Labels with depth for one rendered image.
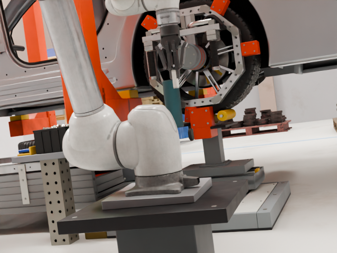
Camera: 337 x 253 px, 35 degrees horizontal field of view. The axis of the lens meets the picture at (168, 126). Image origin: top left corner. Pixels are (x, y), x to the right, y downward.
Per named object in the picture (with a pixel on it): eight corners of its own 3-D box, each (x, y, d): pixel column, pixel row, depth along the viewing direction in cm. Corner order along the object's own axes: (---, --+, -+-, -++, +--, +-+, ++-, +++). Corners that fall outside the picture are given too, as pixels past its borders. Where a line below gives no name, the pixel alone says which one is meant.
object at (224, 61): (240, 66, 308) (210, 20, 311) (237, 65, 300) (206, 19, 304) (196, 97, 317) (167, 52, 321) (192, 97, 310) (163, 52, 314)
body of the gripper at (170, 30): (155, 26, 200) (158, 51, 200) (176, 23, 197) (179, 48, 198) (161, 27, 207) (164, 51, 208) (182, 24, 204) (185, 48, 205)
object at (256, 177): (265, 180, 323) (263, 164, 323) (256, 191, 289) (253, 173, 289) (187, 186, 339) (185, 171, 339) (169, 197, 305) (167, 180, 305)
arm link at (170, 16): (175, 7, 196) (177, 23, 196) (182, 9, 204) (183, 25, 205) (152, 11, 199) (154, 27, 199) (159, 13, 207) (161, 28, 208)
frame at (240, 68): (249, 99, 291) (236, 0, 289) (247, 100, 284) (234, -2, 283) (157, 112, 308) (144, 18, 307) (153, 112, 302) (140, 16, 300)
